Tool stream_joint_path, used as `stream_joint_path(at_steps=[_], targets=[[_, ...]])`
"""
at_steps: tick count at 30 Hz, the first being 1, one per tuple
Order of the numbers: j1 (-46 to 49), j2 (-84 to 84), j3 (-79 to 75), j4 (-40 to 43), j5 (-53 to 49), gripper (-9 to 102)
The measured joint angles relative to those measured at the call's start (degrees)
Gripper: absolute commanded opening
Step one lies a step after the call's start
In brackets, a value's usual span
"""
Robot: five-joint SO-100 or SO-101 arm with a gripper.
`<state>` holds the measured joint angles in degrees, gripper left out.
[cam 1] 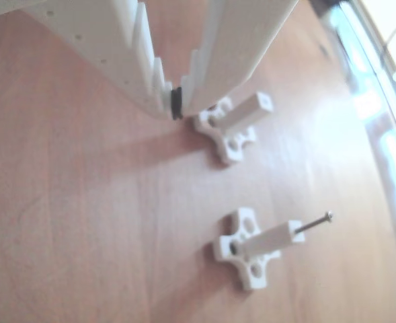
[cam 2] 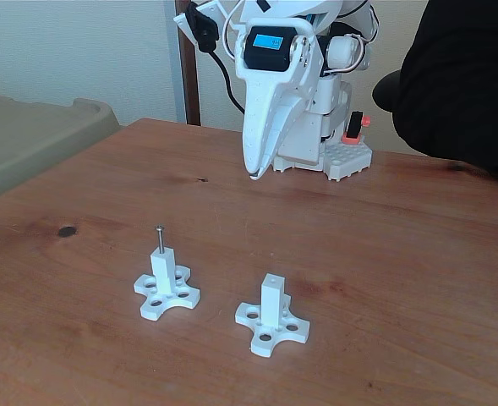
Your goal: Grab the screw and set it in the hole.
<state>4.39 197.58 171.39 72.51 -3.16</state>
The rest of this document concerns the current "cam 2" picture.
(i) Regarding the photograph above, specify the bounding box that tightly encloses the white cross-base screw stand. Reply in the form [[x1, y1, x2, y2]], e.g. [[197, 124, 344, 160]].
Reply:
[[234, 272, 312, 359], [132, 247, 202, 321]]

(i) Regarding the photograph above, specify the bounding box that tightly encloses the orange and black table clamp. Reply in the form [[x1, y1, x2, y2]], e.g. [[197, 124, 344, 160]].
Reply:
[[342, 110, 373, 145]]

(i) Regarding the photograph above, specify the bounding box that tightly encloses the person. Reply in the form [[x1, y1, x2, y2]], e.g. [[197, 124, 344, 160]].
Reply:
[[371, 0, 498, 189]]

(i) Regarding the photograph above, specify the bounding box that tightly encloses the beige plastic bin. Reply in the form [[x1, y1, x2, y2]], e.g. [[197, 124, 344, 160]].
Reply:
[[0, 82, 125, 208]]

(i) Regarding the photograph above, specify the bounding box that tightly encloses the black camera cable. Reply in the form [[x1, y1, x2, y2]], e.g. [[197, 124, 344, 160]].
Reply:
[[208, 49, 246, 116]]

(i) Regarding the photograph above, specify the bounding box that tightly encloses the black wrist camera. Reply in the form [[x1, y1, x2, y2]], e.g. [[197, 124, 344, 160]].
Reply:
[[184, 3, 221, 54]]

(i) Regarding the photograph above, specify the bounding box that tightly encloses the dark brown wooden post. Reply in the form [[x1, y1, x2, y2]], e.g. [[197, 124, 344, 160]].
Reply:
[[175, 0, 202, 127]]

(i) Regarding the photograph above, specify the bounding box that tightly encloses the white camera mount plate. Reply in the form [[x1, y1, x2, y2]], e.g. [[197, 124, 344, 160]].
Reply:
[[172, 0, 233, 43]]

